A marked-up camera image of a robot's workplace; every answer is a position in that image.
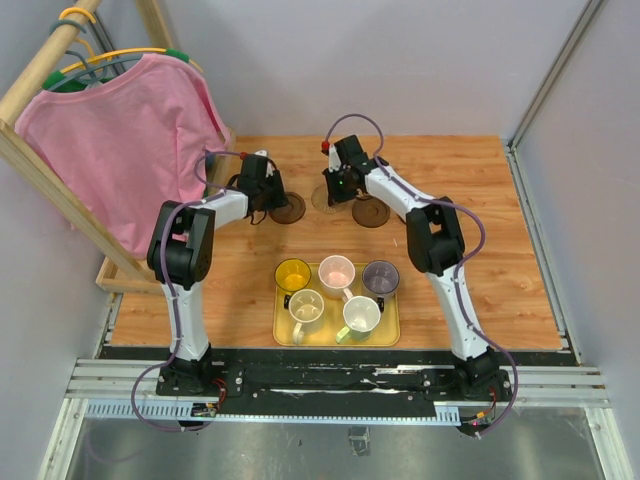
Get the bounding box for light woven rattan coaster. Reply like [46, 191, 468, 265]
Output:
[311, 185, 351, 214]

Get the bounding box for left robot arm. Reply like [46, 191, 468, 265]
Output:
[147, 151, 288, 396]

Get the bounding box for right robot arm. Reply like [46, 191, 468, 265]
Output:
[321, 135, 486, 361]

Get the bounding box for dark brown coaster far left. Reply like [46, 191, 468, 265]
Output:
[268, 192, 306, 225]

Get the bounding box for dark brown coaster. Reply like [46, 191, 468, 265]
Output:
[268, 192, 306, 225]
[352, 196, 390, 228]

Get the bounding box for dark brown coaster middle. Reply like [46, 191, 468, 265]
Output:
[352, 196, 390, 228]

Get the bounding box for yellow transparent cup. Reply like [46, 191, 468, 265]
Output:
[274, 258, 312, 293]

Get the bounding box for purple transparent cup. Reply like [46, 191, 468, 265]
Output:
[361, 260, 400, 311]

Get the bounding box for pink mug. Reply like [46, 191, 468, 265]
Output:
[317, 255, 356, 300]

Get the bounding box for beige smiley mug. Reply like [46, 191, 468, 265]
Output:
[288, 289, 325, 345]

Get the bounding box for pink t-shirt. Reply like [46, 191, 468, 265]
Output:
[15, 54, 229, 259]

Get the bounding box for grey clothes hanger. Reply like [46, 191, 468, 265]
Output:
[42, 50, 142, 93]

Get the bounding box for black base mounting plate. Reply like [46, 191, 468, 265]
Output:
[156, 348, 514, 418]

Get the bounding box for yellow clothes hanger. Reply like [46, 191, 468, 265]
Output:
[49, 1, 204, 74]

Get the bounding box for wooden hanging rod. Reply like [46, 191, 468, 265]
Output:
[1, 24, 80, 126]

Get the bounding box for white mug green handle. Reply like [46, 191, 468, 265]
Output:
[335, 296, 381, 344]

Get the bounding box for wooden clothes rack frame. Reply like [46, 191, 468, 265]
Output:
[1, 1, 232, 294]

